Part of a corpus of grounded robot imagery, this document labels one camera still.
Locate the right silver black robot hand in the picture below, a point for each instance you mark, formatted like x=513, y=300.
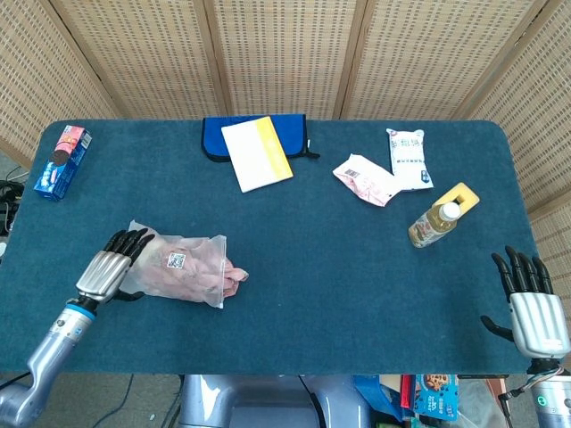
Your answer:
x=537, y=323

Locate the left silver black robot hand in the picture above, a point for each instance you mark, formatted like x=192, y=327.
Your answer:
x=103, y=272

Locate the transparent plastic zip bag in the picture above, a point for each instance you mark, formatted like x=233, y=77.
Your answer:
x=178, y=272

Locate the pink floral clothes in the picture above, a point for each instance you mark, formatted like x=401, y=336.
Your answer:
x=234, y=276

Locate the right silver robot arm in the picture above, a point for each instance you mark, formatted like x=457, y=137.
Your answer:
x=551, y=397

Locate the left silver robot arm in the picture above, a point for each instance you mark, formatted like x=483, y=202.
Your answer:
x=53, y=343

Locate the blue pink cookie box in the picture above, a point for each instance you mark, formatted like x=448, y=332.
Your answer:
x=62, y=162

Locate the blue biscuit box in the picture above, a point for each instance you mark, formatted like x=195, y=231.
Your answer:
x=437, y=397

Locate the yellow tea bottle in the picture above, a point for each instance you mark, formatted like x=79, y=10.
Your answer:
x=432, y=225

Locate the yellow sponge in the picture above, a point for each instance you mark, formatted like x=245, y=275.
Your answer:
x=466, y=196

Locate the white yellow booklet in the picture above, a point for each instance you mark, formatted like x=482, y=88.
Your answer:
x=254, y=153

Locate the blue felt table cover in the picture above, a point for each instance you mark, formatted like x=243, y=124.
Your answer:
x=312, y=276

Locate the silver robot torso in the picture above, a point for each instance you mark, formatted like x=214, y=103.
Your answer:
x=267, y=401

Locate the white snack packet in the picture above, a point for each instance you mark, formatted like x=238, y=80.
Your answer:
x=408, y=156

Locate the pink snack packet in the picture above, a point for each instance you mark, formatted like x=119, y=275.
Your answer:
x=366, y=180

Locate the woven bamboo folding screen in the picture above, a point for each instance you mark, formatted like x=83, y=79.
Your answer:
x=285, y=53

